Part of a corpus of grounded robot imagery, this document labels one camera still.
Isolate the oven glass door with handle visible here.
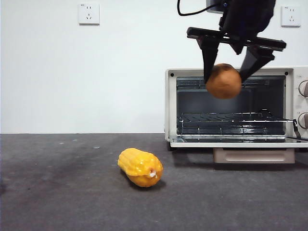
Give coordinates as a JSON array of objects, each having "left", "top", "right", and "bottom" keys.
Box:
[{"left": 169, "top": 135, "right": 308, "bottom": 165}]

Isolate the white wall socket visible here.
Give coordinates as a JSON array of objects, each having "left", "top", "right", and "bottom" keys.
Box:
[
  {"left": 281, "top": 6, "right": 301, "bottom": 27},
  {"left": 78, "top": 2, "right": 100, "bottom": 26}
]

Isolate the brown potato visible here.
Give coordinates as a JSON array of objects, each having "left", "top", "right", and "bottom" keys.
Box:
[{"left": 205, "top": 63, "right": 243, "bottom": 100}]

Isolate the oven wire rack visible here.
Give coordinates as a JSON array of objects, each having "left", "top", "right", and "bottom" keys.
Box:
[{"left": 177, "top": 109, "right": 295, "bottom": 126}]

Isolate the pale grey right camera box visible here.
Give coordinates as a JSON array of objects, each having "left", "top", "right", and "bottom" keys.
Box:
[{"left": 206, "top": 0, "right": 228, "bottom": 14}]

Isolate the round oven knob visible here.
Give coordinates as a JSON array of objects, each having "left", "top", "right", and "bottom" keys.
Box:
[
  {"left": 298, "top": 81, "right": 308, "bottom": 97},
  {"left": 297, "top": 113, "right": 308, "bottom": 129}
]

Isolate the yellow corn cob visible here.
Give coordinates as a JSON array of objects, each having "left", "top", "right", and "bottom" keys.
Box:
[{"left": 117, "top": 148, "right": 164, "bottom": 188}]

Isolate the cream toaster oven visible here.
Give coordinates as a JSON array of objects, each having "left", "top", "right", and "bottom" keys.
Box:
[{"left": 165, "top": 66, "right": 308, "bottom": 165}]

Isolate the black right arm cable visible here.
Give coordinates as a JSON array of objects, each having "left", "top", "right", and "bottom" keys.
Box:
[{"left": 177, "top": 0, "right": 209, "bottom": 17}]

